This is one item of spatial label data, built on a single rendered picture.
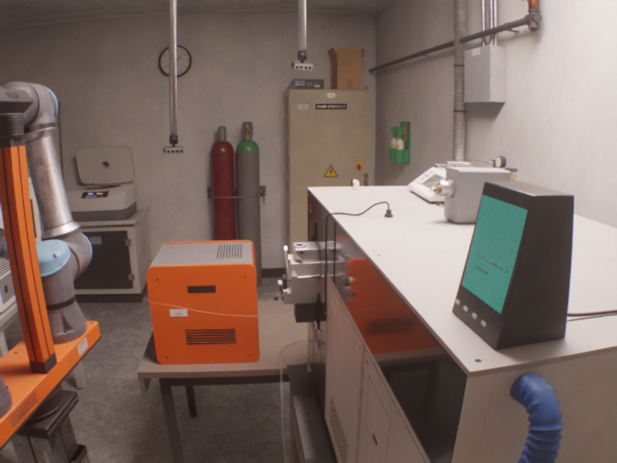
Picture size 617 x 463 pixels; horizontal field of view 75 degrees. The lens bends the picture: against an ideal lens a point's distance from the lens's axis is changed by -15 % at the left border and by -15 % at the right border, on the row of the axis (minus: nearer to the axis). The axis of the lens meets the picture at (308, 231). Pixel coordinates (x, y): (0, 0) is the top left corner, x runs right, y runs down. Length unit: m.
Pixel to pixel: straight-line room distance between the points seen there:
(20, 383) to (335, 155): 3.83
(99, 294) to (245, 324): 2.95
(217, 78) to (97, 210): 1.74
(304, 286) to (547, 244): 1.00
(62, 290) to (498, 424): 0.99
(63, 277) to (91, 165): 3.73
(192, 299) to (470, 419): 1.46
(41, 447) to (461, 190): 1.14
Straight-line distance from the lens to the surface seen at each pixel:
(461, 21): 2.97
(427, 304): 0.62
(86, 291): 4.67
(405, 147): 4.03
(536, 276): 0.51
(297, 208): 4.50
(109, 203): 4.37
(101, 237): 4.42
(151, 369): 1.96
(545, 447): 0.48
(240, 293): 1.81
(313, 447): 1.45
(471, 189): 1.09
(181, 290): 1.83
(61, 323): 1.22
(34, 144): 1.29
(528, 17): 2.30
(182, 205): 4.88
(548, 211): 0.50
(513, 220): 0.51
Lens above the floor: 1.67
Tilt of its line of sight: 14 degrees down
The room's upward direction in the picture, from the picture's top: straight up
